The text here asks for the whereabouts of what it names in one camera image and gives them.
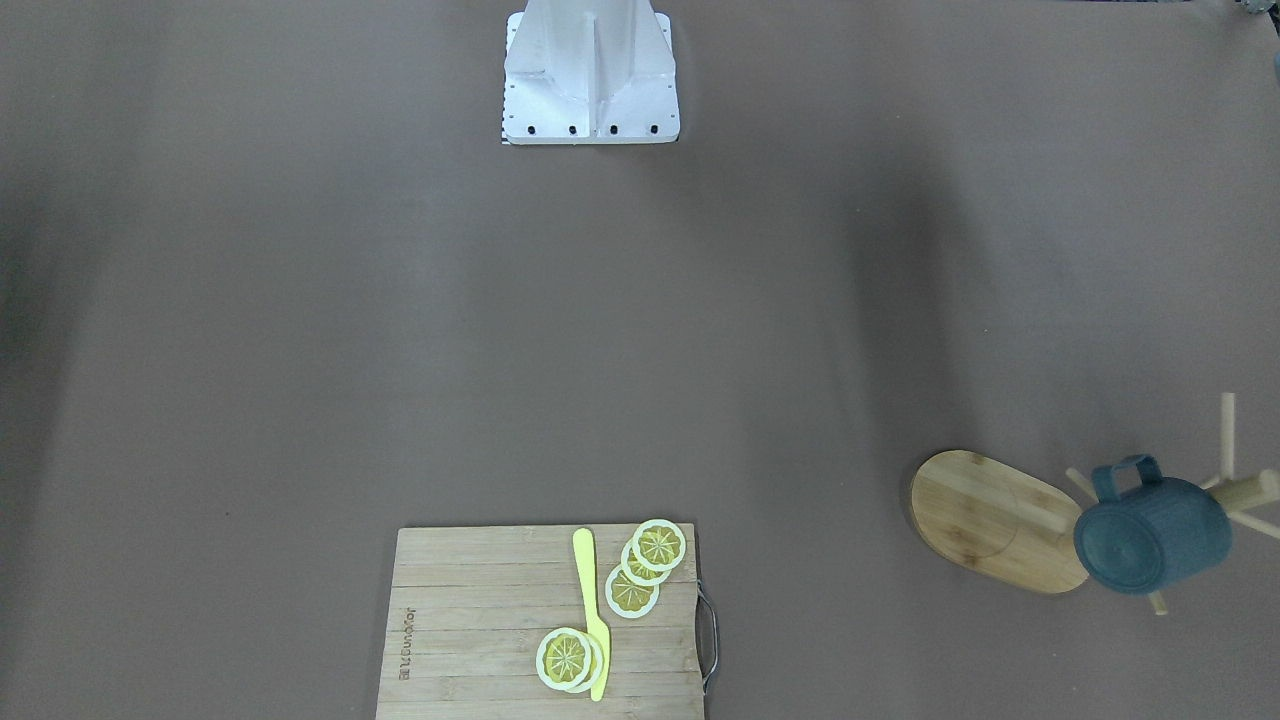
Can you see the lemon slice near edge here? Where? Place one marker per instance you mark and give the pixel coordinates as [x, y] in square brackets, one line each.
[659, 545]

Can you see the lemon slice far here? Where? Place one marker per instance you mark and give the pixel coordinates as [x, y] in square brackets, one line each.
[628, 599]

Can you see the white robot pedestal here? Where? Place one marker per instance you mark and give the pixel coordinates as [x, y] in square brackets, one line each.
[589, 73]

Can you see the wooden cup storage rack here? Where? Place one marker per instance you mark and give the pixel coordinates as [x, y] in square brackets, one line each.
[1009, 526]

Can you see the yellow plastic knife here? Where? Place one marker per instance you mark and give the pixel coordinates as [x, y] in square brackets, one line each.
[584, 554]

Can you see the lemon slice top pair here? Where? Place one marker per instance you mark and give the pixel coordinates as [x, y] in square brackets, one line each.
[561, 659]

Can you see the lemon slice under knife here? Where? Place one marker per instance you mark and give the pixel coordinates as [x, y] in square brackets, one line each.
[596, 657]

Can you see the dark blue cup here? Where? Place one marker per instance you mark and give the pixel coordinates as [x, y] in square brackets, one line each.
[1148, 531]

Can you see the wooden cutting board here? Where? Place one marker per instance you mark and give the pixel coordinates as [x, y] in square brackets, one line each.
[469, 607]

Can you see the lemon slice middle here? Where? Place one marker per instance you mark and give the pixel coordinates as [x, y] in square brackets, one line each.
[637, 572]

